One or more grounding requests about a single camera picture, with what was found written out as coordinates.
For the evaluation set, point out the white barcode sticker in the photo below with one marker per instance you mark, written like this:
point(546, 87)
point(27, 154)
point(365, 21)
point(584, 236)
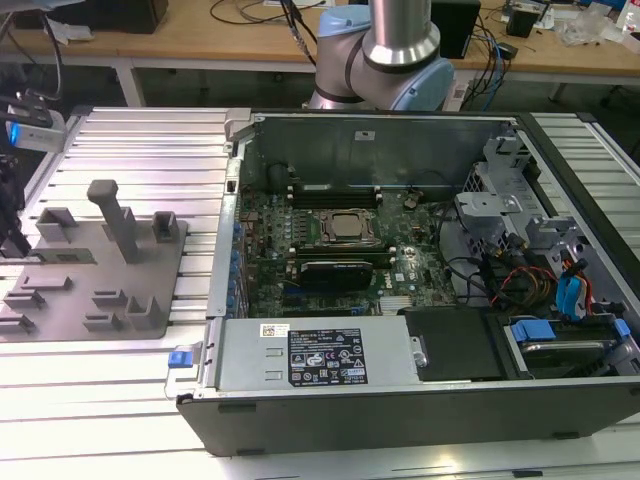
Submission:
point(275, 330)

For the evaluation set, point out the red white package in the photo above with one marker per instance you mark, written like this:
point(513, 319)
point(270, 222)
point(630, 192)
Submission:
point(627, 15)

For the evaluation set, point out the grey parts rack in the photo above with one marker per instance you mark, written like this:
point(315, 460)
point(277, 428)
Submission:
point(95, 280)

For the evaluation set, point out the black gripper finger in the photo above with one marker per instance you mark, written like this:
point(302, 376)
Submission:
point(12, 245)

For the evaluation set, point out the small flat black device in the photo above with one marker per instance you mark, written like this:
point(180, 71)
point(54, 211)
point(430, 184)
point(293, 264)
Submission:
point(507, 51)

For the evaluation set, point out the wooden desk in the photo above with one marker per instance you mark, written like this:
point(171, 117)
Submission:
point(200, 45)

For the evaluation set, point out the blue case latch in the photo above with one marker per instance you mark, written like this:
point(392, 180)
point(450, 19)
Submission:
point(181, 360)

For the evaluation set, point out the black graphics card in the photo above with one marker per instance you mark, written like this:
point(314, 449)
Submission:
point(335, 275)

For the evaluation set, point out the black computer tower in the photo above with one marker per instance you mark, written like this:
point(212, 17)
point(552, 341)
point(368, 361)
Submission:
point(462, 30)

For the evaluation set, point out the hard disk in blue carrier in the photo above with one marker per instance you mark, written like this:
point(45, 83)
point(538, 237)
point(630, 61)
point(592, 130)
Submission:
point(532, 332)

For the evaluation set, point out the green motherboard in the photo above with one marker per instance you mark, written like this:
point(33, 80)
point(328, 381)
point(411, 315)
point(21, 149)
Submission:
point(425, 260)

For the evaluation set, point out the crumpled white paper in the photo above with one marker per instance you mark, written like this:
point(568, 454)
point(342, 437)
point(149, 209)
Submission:
point(72, 36)

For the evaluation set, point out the clear plastic bags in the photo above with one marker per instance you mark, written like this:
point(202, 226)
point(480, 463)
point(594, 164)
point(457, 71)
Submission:
point(585, 30)

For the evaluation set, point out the large black box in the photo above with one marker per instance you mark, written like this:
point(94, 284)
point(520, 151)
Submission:
point(110, 15)

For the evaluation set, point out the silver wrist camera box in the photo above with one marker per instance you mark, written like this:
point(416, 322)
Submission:
point(40, 132)

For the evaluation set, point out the small black box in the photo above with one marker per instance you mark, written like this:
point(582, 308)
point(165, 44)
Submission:
point(520, 22)

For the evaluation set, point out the small white case sticker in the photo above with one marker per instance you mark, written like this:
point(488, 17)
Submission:
point(365, 135)

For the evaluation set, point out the CPU with metal lid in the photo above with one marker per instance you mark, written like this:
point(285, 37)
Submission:
point(350, 225)

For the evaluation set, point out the silver chipset heatsink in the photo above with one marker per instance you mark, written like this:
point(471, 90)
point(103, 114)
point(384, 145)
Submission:
point(397, 306)

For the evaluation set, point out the metal CPU socket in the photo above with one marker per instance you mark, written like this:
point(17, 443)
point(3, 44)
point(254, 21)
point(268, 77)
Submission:
point(325, 230)

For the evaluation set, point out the grey power supply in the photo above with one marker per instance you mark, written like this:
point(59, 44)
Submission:
point(250, 360)

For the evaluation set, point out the open black PC case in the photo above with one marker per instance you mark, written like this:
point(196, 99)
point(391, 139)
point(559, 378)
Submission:
point(350, 425)

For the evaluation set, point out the grey case hinge bracket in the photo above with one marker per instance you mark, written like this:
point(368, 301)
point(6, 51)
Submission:
point(236, 125)

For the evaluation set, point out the round coin battery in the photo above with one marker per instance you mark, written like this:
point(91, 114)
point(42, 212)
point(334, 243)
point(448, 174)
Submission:
point(411, 200)

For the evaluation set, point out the black power supply label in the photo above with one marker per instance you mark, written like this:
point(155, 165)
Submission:
point(327, 355)

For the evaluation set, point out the black RAM slot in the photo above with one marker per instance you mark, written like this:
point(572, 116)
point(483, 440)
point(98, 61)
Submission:
point(330, 202)
point(335, 246)
point(330, 190)

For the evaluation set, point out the grey metal drive cage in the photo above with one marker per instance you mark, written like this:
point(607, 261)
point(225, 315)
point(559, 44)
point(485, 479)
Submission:
point(492, 202)

